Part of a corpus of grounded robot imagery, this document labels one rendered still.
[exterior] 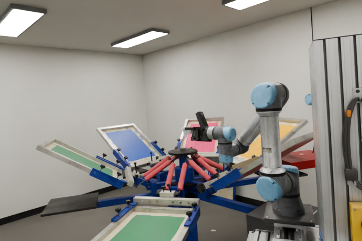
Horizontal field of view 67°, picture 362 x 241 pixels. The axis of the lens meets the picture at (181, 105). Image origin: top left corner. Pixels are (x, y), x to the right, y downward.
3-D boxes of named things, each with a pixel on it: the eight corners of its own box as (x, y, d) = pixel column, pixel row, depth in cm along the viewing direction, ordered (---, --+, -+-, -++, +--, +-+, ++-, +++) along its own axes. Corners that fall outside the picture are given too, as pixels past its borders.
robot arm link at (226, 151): (240, 160, 148) (238, 140, 148) (228, 164, 140) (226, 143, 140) (228, 158, 154) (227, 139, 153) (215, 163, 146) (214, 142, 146)
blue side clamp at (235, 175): (245, 175, 201) (240, 167, 204) (241, 177, 198) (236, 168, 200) (218, 190, 220) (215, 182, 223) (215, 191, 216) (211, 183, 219)
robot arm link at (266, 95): (293, 196, 128) (286, 80, 127) (279, 206, 117) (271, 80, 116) (270, 191, 136) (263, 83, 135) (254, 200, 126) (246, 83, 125)
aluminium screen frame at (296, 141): (327, 132, 210) (324, 127, 211) (294, 144, 169) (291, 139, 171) (253, 173, 259) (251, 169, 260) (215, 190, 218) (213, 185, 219)
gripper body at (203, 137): (189, 140, 158) (205, 141, 149) (189, 125, 159) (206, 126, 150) (198, 140, 163) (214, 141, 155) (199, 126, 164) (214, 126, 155)
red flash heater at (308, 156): (310, 157, 349) (309, 148, 349) (338, 165, 305) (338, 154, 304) (267, 163, 334) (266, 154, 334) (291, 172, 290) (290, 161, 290)
